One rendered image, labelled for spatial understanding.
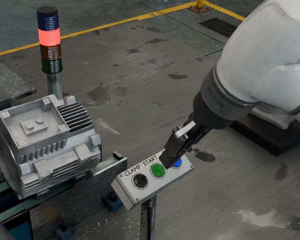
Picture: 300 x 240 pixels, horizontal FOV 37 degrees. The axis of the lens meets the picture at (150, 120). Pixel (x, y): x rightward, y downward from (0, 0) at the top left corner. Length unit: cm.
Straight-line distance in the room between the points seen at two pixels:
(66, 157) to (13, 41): 308
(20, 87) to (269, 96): 105
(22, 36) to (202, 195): 309
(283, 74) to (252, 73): 4
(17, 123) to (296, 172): 85
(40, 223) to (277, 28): 75
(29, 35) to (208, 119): 352
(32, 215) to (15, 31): 328
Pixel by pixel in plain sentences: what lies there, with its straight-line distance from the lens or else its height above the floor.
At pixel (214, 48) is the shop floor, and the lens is 400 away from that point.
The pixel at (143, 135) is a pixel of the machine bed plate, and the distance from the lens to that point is 149.
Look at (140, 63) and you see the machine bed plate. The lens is 193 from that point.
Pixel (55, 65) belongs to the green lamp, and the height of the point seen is 106.
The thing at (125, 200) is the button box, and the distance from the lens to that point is 93.
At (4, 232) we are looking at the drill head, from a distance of 79.
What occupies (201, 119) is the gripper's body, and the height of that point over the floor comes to 129.
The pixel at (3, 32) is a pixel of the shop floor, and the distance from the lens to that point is 427.
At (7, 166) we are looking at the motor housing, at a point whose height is 95.
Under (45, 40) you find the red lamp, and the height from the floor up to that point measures 114.
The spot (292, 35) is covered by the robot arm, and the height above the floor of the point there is 147.
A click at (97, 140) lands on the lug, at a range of 106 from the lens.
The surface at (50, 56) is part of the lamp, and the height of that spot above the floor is 109.
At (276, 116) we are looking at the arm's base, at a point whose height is 86.
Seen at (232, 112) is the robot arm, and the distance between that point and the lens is 68.
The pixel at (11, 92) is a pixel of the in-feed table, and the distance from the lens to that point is 152.
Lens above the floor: 169
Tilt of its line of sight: 35 degrees down
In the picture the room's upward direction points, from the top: 3 degrees clockwise
